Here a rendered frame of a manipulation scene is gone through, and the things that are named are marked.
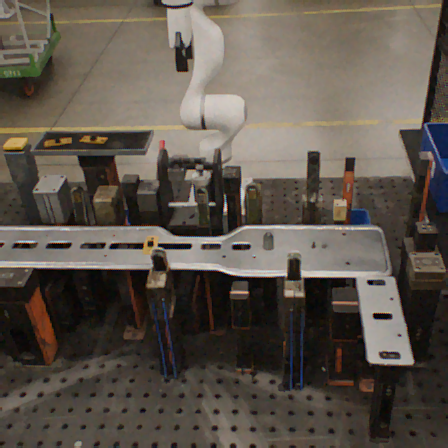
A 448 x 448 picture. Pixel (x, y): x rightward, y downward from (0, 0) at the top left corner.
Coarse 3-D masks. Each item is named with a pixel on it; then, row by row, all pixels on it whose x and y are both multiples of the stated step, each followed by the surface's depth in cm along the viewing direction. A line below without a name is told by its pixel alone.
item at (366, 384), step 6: (378, 318) 144; (384, 318) 144; (360, 360) 165; (360, 366) 163; (366, 366) 156; (372, 366) 156; (360, 372) 161; (366, 372) 157; (372, 372) 157; (360, 378) 160; (366, 378) 159; (372, 378) 159; (360, 384) 159; (366, 384) 159; (372, 384) 158; (360, 390) 158; (366, 390) 157; (372, 390) 157
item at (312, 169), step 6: (312, 150) 162; (318, 150) 162; (312, 156) 159; (318, 156) 160; (312, 162) 159; (318, 162) 161; (312, 168) 164; (318, 168) 163; (312, 174) 165; (318, 174) 164; (312, 180) 166; (318, 180) 164; (312, 186) 166; (318, 186) 165; (306, 192) 168; (312, 192) 167; (318, 192) 166; (306, 198) 168; (318, 198) 167; (306, 204) 168
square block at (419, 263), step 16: (416, 256) 146; (432, 256) 146; (416, 272) 142; (432, 272) 141; (416, 288) 145; (432, 288) 144; (416, 304) 148; (432, 304) 148; (416, 320) 152; (432, 320) 151; (400, 336) 161; (416, 336) 155; (416, 352) 159; (416, 368) 162
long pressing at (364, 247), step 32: (256, 224) 171; (288, 224) 170; (320, 224) 169; (352, 224) 168; (0, 256) 166; (32, 256) 165; (64, 256) 164; (96, 256) 163; (128, 256) 163; (192, 256) 161; (256, 256) 159; (320, 256) 158; (352, 256) 157; (384, 256) 156
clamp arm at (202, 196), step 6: (198, 192) 170; (204, 192) 170; (198, 198) 170; (204, 198) 170; (198, 204) 171; (204, 204) 171; (198, 210) 172; (204, 210) 172; (198, 216) 173; (204, 216) 173; (198, 222) 174; (204, 222) 173
